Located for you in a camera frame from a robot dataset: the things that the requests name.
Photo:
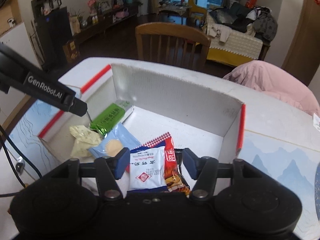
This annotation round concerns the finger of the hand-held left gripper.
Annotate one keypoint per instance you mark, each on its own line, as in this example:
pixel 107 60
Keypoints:
pixel 77 106

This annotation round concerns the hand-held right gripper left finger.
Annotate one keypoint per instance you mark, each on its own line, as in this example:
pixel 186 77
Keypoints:
pixel 122 163

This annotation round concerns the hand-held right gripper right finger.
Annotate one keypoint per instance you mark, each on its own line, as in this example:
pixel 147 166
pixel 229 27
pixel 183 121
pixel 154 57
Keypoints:
pixel 190 166

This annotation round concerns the red checkered snack packet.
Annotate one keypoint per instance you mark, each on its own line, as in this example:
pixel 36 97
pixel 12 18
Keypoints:
pixel 170 152

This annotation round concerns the white snack packet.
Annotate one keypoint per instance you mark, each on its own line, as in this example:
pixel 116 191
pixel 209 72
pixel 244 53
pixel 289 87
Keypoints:
pixel 147 170

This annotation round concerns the light blue biscuit packet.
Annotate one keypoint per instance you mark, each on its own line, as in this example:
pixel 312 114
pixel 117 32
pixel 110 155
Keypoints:
pixel 120 135

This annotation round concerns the green foil snack packet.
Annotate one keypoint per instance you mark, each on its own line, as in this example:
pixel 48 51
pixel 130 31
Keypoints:
pixel 110 116

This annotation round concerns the pale yellow snack packet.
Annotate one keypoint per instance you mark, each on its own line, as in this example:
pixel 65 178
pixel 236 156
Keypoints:
pixel 83 142

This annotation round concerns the red cardboard box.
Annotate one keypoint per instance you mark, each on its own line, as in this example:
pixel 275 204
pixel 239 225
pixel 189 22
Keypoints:
pixel 175 100

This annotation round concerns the yellow cardboard box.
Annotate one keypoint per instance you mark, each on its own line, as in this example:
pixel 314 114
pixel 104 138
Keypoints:
pixel 71 51

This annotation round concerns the black cabinet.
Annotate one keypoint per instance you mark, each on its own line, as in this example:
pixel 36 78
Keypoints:
pixel 55 35

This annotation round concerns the brown paper bag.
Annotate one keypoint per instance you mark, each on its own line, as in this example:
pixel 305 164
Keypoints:
pixel 74 26

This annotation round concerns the small round silver object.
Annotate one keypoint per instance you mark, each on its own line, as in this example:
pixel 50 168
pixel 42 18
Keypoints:
pixel 20 166

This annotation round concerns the dark wooden television cabinet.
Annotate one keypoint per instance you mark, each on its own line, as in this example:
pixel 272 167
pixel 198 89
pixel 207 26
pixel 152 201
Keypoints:
pixel 105 26

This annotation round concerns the pink flowers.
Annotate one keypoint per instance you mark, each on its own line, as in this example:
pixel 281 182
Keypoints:
pixel 93 5

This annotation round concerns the pink handbag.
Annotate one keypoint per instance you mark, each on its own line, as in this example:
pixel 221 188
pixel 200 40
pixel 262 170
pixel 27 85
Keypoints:
pixel 123 13

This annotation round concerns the wooden dining chair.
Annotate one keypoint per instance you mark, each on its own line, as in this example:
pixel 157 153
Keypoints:
pixel 172 31

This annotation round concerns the sofa with cream cover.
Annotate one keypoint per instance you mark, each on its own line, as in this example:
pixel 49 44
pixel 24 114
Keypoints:
pixel 240 46

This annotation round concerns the small white printed packet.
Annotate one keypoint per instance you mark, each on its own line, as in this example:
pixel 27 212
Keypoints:
pixel 317 122

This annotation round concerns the wooden coffee table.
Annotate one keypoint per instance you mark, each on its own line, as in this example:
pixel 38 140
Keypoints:
pixel 173 11

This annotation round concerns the yellow giraffe chair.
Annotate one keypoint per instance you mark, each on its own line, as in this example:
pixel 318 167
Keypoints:
pixel 193 7

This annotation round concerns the black jacket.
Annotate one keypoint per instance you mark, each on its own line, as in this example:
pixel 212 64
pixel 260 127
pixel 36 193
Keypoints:
pixel 230 17

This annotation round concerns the grey clothes pile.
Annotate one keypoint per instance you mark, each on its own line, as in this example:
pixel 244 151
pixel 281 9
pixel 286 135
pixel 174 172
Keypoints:
pixel 265 25

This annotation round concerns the red bag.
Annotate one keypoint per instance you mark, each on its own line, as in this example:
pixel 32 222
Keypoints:
pixel 251 1

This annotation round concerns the wooden door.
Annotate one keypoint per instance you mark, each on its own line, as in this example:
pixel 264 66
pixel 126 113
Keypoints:
pixel 302 30

